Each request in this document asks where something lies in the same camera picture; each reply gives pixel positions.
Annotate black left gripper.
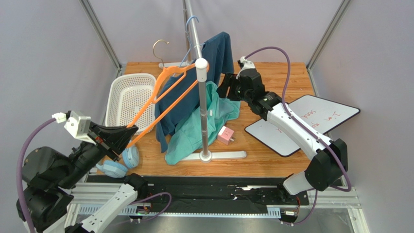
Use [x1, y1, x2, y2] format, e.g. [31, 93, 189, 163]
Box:
[58, 119, 139, 187]

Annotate orange plastic hanger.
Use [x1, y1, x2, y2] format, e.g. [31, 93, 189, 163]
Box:
[126, 39, 210, 149]

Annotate teal t shirt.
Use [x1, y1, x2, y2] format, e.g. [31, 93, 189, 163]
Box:
[165, 81, 241, 165]

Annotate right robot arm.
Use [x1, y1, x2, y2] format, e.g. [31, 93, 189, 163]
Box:
[217, 68, 352, 195]

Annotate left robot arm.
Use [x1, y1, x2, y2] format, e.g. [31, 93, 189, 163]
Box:
[16, 118, 147, 233]

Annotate dark blue t shirt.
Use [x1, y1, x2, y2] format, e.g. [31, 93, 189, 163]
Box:
[155, 32, 234, 152]

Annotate light blue headphones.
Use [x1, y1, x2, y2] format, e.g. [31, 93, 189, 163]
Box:
[96, 146, 139, 178]

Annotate silver clothes rack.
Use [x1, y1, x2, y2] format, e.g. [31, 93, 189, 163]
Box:
[159, 0, 247, 163]

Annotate white perforated plastic basket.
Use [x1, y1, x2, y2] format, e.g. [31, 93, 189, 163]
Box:
[104, 73, 156, 127]

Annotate pink power adapter cube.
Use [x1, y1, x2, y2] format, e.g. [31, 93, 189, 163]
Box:
[217, 126, 235, 146]

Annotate white dry erase board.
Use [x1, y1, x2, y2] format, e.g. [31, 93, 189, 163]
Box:
[245, 95, 360, 157]

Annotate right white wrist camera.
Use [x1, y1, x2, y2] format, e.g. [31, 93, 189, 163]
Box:
[237, 56, 256, 79]

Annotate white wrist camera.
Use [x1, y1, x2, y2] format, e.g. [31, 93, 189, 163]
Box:
[52, 111, 96, 144]
[237, 56, 256, 79]

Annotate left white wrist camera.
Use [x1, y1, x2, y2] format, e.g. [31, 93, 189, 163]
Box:
[52, 111, 96, 144]

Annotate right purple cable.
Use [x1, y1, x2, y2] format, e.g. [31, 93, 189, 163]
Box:
[244, 46, 352, 193]

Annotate purple cable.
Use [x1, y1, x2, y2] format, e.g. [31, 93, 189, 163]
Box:
[244, 46, 352, 193]
[16, 116, 57, 233]

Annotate light blue wire hanger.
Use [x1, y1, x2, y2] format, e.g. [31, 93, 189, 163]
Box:
[171, 15, 205, 68]

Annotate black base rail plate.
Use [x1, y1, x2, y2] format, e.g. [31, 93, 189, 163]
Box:
[86, 174, 310, 214]

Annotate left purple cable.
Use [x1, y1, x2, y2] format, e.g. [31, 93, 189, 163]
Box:
[16, 116, 57, 233]

